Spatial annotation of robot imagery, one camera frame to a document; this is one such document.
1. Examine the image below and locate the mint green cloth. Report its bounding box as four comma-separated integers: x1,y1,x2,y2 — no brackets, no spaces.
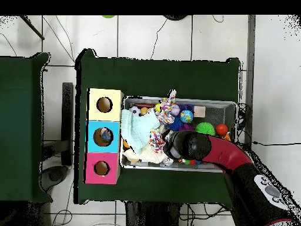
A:
120,109,161,155

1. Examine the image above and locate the cream white cloth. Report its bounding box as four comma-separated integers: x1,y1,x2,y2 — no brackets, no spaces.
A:
122,143,169,164

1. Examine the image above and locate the wooden box with three holes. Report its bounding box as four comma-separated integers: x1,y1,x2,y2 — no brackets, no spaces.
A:
82,88,125,185

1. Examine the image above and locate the shallow mesh bin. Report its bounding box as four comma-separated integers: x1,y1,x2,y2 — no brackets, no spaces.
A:
119,95,238,174

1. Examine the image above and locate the black and white soccer ball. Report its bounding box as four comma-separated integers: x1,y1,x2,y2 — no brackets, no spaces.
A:
128,105,141,117

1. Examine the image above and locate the white baseball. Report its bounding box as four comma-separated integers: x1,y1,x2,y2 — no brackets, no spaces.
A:
170,104,181,117

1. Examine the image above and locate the globe print ball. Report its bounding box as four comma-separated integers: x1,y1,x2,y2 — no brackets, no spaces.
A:
179,109,194,124

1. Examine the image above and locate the dark green table cloth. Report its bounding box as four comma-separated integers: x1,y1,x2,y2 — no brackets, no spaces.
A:
0,52,53,204
73,48,242,205

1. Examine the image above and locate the wooden block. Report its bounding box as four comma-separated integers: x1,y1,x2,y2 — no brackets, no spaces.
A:
193,105,206,118

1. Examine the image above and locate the green spiky ball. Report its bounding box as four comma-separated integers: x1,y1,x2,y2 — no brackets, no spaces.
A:
195,122,216,136

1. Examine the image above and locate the orange ball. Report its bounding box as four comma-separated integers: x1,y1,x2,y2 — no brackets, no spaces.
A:
215,124,229,136

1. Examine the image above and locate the black upright panel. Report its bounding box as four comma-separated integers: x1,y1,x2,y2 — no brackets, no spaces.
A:
61,82,74,167

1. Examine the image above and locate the grey round stand foot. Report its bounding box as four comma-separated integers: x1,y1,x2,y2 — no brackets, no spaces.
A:
39,164,71,192

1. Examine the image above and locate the black round object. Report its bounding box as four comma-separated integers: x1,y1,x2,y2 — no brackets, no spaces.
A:
163,15,189,21

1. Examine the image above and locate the black slanted rod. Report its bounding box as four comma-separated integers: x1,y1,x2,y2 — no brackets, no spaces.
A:
19,15,45,41

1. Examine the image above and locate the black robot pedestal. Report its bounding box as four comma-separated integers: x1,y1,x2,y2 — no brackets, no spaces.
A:
124,201,182,226

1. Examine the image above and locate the thin black cable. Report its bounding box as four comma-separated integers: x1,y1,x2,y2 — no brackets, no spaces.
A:
237,140,301,147

